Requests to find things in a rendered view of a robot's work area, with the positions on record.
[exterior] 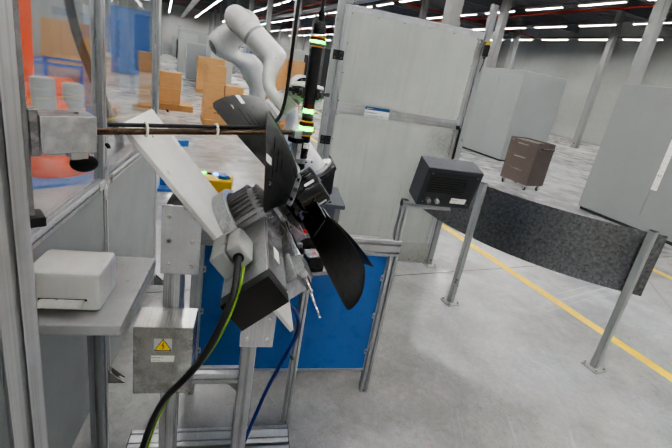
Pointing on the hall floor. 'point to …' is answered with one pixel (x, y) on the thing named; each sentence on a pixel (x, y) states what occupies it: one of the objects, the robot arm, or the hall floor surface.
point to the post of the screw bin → (294, 359)
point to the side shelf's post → (98, 390)
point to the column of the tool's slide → (16, 252)
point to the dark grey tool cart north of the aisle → (527, 161)
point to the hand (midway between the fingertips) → (310, 93)
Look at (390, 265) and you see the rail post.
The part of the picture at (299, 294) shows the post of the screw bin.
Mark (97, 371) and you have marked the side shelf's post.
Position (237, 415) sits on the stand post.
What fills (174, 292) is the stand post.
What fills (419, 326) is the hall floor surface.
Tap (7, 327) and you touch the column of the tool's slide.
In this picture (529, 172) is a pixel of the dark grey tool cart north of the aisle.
